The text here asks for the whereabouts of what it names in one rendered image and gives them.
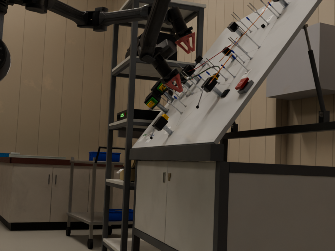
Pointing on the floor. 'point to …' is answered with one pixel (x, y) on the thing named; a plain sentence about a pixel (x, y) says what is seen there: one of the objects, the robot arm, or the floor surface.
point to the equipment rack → (141, 70)
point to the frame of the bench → (221, 207)
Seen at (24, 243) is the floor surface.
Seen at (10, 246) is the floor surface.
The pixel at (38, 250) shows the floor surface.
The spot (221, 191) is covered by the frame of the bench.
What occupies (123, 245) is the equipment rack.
